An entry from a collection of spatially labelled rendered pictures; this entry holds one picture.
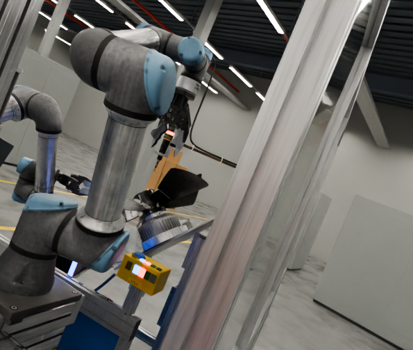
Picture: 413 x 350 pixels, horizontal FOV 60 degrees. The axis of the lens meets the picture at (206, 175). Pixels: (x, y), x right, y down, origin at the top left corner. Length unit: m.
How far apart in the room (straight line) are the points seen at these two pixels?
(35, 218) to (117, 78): 0.40
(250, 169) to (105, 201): 0.56
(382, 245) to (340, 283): 0.96
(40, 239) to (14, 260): 0.08
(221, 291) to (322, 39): 0.23
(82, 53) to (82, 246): 0.42
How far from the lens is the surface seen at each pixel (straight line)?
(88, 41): 0.77
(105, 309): 1.50
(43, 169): 1.59
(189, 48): 1.09
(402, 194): 13.54
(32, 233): 0.94
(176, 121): 1.14
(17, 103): 1.56
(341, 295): 6.88
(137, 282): 1.37
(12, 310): 0.92
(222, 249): 0.31
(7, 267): 0.98
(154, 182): 10.12
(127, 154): 0.78
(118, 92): 0.73
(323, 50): 0.33
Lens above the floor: 1.48
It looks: 1 degrees down
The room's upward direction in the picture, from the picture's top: 23 degrees clockwise
